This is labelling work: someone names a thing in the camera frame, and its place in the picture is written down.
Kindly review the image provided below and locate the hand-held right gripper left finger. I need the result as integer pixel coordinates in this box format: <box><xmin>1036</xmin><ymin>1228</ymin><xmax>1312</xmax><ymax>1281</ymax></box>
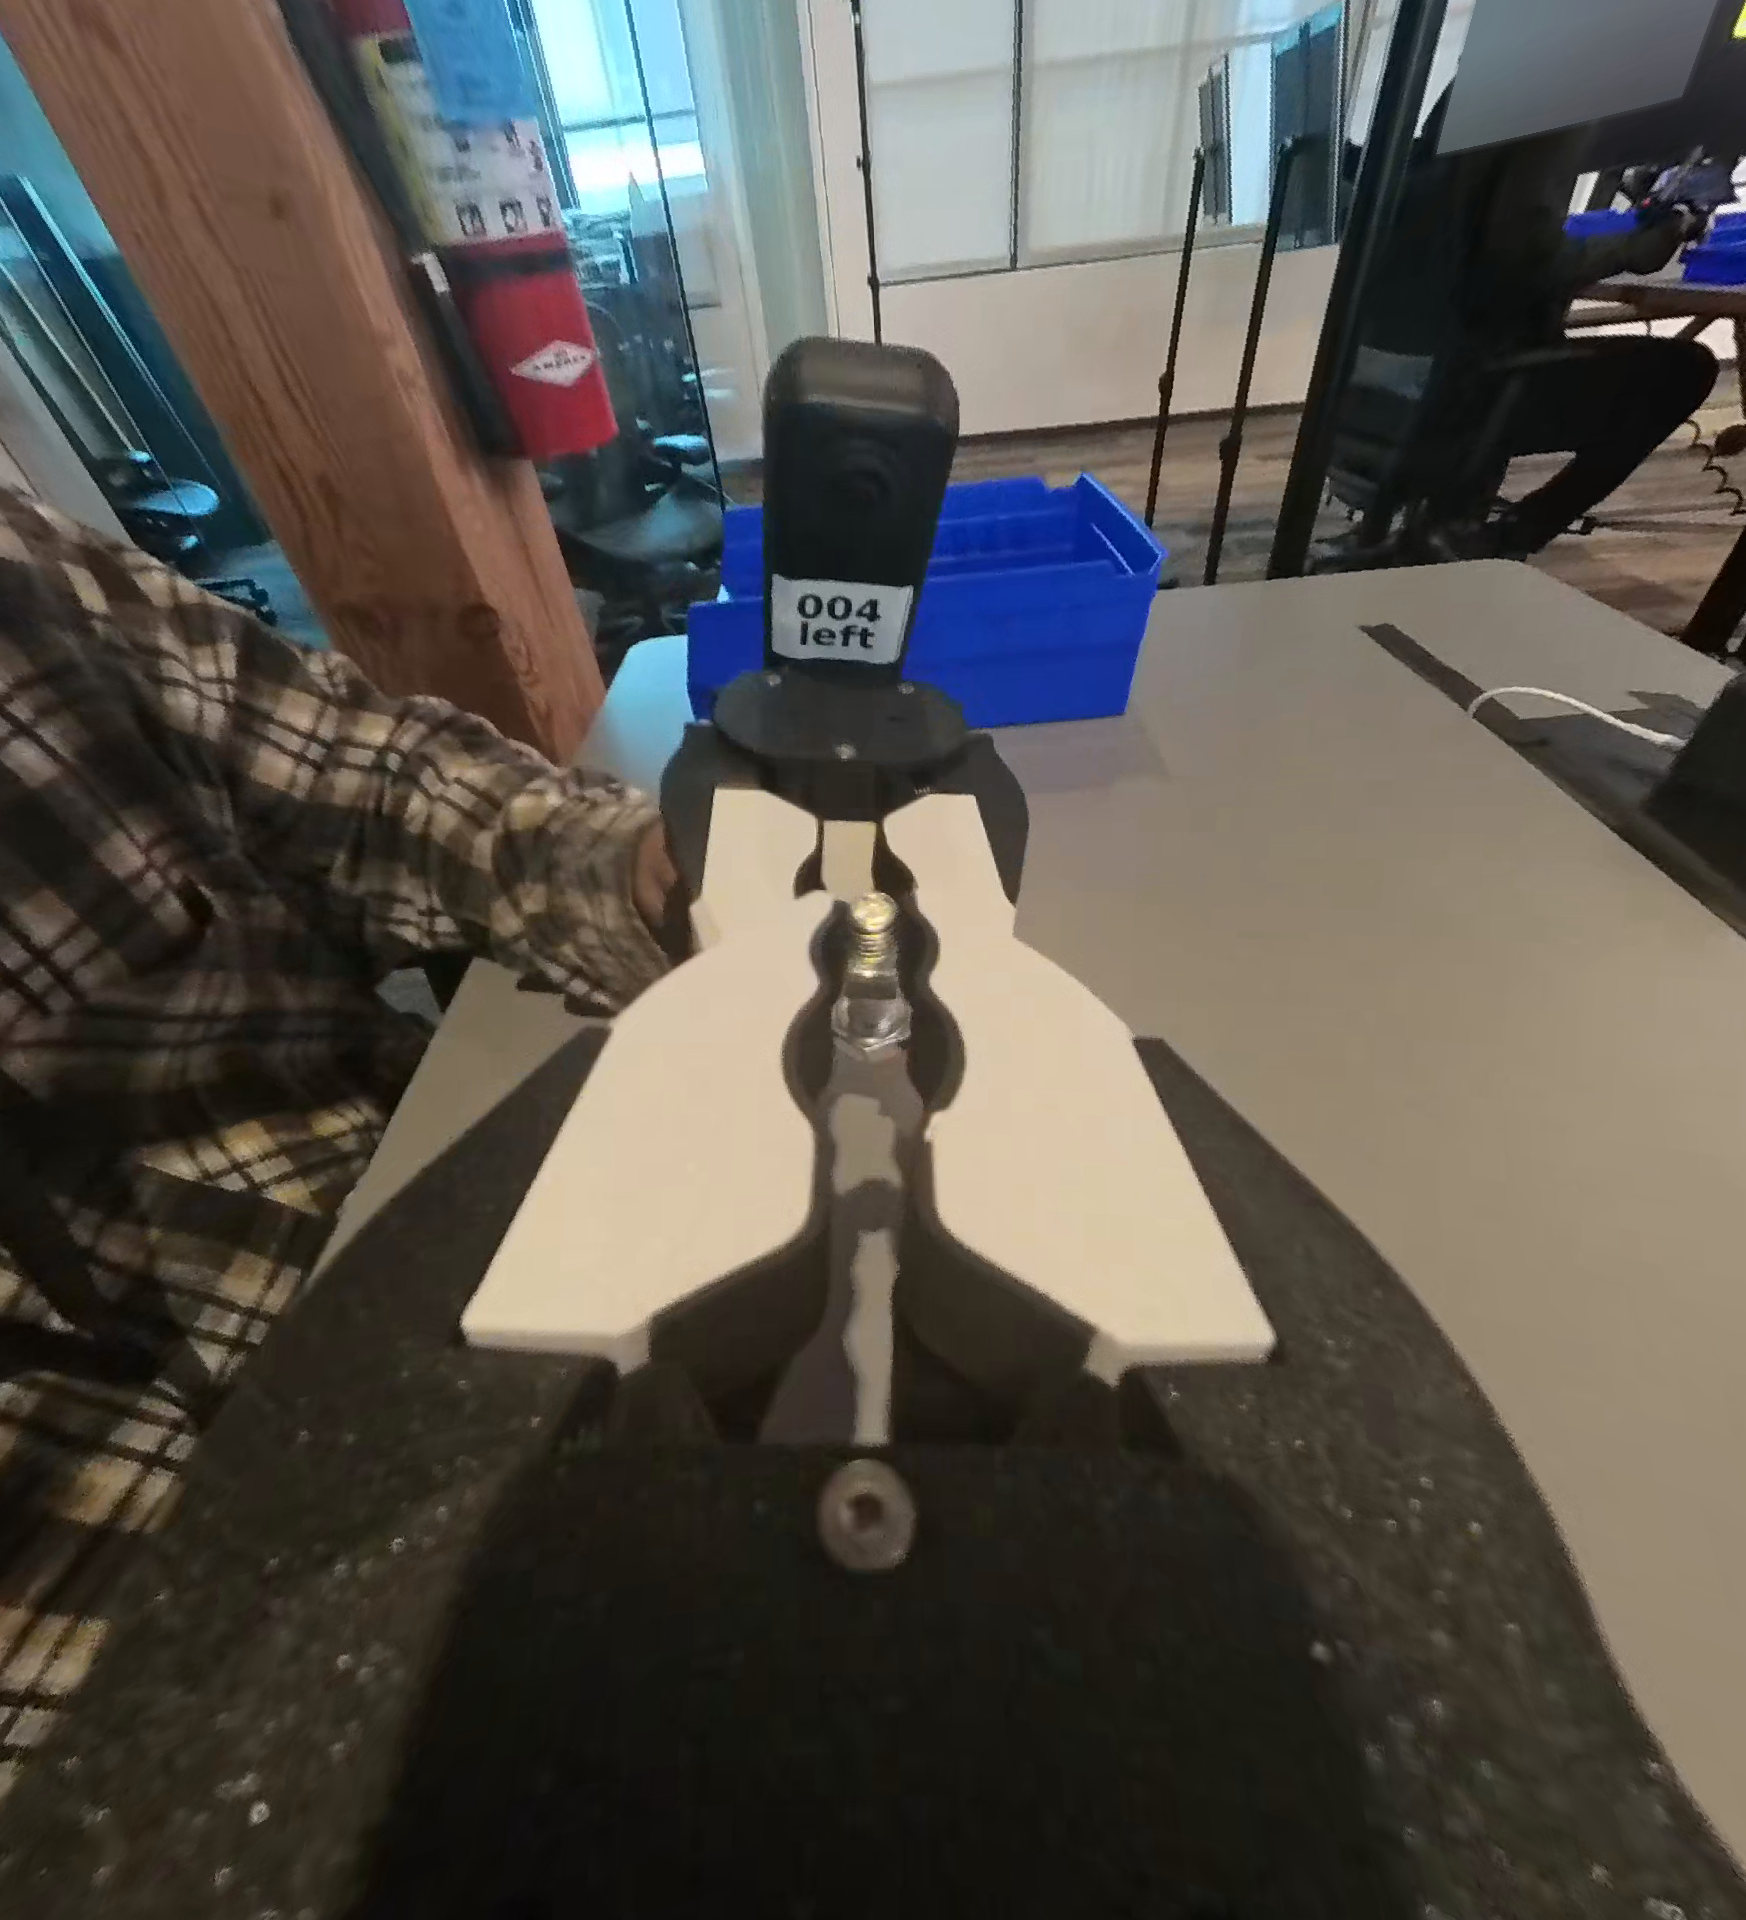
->
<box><xmin>457</xmin><ymin>898</ymin><xmax>853</xmax><ymax>1378</ymax></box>

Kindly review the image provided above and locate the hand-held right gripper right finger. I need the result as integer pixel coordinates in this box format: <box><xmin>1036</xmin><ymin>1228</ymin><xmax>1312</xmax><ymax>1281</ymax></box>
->
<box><xmin>894</xmin><ymin>898</ymin><xmax>1280</xmax><ymax>1389</ymax></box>

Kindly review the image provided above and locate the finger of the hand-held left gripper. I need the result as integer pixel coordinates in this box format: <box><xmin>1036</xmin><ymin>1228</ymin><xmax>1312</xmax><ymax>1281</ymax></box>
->
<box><xmin>879</xmin><ymin>790</ymin><xmax>1027</xmax><ymax>939</ymax></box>
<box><xmin>689</xmin><ymin>786</ymin><xmax>833</xmax><ymax>965</ymax></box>

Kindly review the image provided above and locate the silver hex bolt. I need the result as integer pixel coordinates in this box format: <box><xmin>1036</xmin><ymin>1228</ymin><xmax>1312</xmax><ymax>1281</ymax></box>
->
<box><xmin>841</xmin><ymin>891</ymin><xmax>904</xmax><ymax>1010</ymax></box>

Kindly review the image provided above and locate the blue plastic bin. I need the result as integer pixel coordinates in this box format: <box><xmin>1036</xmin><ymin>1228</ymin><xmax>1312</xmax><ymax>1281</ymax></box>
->
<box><xmin>685</xmin><ymin>472</ymin><xmax>1169</xmax><ymax>733</ymax></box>

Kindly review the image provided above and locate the person's left forearm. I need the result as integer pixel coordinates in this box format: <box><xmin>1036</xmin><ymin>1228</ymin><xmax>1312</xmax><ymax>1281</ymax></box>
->
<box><xmin>288</xmin><ymin>645</ymin><xmax>683</xmax><ymax>1025</ymax></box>

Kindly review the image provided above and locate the person's left hand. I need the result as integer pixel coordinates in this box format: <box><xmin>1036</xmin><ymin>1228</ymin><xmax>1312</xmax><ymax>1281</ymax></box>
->
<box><xmin>630</xmin><ymin>823</ymin><xmax>698</xmax><ymax>930</ymax></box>

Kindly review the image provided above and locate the grey office chair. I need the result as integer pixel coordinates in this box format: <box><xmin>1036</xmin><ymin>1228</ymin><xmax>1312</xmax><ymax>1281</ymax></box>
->
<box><xmin>564</xmin><ymin>433</ymin><xmax>732</xmax><ymax>609</ymax></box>

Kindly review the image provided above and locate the black light stand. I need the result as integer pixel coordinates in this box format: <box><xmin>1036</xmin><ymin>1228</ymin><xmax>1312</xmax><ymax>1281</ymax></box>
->
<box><xmin>847</xmin><ymin>0</ymin><xmax>893</xmax><ymax>351</ymax></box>

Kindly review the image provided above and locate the red fire extinguisher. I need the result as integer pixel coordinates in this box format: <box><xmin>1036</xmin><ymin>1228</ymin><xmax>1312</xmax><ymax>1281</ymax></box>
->
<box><xmin>279</xmin><ymin>0</ymin><xmax>624</xmax><ymax>460</ymax></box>

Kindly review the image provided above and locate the black panel stand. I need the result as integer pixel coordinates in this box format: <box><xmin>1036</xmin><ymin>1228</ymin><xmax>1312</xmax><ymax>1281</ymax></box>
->
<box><xmin>1201</xmin><ymin>0</ymin><xmax>1350</xmax><ymax>589</ymax></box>
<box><xmin>1140</xmin><ymin>42</ymin><xmax>1236</xmax><ymax>516</ymax></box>

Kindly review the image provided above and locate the black rolling display stand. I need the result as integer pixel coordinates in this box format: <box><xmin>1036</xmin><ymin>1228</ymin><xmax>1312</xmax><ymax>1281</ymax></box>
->
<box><xmin>1264</xmin><ymin>0</ymin><xmax>1746</xmax><ymax>581</ymax></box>

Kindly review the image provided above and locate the blue paper tag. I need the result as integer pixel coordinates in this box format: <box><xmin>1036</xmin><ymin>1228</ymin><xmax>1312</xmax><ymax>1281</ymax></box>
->
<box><xmin>404</xmin><ymin>0</ymin><xmax>547</xmax><ymax>141</ymax></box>

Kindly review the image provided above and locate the wooden office desk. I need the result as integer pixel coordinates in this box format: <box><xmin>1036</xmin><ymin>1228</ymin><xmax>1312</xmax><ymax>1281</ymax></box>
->
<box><xmin>1571</xmin><ymin>267</ymin><xmax>1746</xmax><ymax>666</ymax></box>

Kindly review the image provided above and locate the wooden post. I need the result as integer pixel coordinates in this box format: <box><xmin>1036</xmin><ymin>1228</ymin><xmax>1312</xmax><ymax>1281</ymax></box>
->
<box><xmin>0</xmin><ymin>0</ymin><xmax>607</xmax><ymax>765</ymax></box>

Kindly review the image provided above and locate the white cable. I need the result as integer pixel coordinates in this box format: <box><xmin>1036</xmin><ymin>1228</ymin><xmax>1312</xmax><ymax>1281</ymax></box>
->
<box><xmin>1471</xmin><ymin>684</ymin><xmax>1694</xmax><ymax>751</ymax></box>

